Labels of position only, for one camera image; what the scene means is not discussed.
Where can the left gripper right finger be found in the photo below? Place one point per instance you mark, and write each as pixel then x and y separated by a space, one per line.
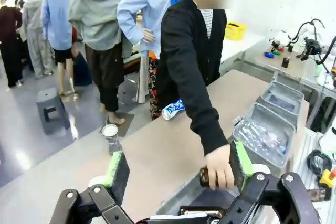
pixel 262 197

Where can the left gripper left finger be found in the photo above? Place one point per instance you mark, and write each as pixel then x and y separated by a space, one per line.
pixel 115 171

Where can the brown glass beer bottle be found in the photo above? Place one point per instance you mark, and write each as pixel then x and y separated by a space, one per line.
pixel 194 211
pixel 204 179

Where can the crushed blue drink can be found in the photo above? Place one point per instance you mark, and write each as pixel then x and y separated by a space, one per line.
pixel 173 109

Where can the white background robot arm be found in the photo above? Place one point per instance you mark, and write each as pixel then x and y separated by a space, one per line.
pixel 282 37

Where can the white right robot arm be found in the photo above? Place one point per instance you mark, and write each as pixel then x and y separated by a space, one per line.
pixel 328 140

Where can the person's right forearm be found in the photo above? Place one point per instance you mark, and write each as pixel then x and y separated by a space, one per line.
pixel 207 129

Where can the grey fabric plastic basket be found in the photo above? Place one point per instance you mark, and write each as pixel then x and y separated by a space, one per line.
pixel 273 119

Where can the grey fabric can basket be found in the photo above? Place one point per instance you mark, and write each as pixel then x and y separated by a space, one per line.
pixel 283 89

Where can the person's right hand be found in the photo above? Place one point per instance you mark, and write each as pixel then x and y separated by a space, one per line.
pixel 219 166

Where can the metal paint tin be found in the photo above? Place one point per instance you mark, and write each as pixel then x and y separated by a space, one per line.
pixel 109 130

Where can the crushed clear plastic bottle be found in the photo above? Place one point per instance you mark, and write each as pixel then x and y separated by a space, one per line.
pixel 262 137

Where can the yellow emergency stop button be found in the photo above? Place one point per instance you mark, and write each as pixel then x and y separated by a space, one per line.
pixel 326 179

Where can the grey plastic stool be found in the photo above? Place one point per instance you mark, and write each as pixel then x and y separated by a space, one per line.
pixel 51 103

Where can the dark cup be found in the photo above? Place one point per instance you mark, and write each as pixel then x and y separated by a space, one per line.
pixel 285 62

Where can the person in black cardigan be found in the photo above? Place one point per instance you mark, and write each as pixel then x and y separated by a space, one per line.
pixel 183 51

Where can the blue bowl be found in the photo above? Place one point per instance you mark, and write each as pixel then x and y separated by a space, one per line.
pixel 269 55

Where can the white side table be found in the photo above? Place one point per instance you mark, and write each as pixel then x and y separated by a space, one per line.
pixel 241 48

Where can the mannequin in grey hoodie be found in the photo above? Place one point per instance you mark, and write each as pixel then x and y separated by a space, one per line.
pixel 99 19

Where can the mannequin in blue shirt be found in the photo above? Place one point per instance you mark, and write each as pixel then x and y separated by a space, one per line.
pixel 57 19

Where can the mannequin in grey jumpsuit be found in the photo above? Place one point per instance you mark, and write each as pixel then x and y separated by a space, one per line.
pixel 34 30

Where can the mannequin in light-blue shirt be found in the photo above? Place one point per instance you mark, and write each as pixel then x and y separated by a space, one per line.
pixel 144 6

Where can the yellow plastic crate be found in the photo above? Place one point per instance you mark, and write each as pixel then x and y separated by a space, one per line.
pixel 236 31

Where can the mannequin in dark maroon clothes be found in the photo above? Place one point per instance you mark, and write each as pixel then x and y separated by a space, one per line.
pixel 9 37

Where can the slotted aluminium base plate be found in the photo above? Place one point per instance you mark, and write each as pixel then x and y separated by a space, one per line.
pixel 304 150

